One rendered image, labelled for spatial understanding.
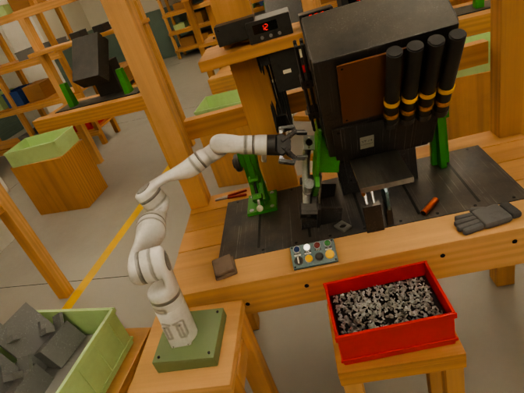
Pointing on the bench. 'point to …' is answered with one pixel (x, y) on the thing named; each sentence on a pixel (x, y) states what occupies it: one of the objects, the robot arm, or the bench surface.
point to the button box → (313, 254)
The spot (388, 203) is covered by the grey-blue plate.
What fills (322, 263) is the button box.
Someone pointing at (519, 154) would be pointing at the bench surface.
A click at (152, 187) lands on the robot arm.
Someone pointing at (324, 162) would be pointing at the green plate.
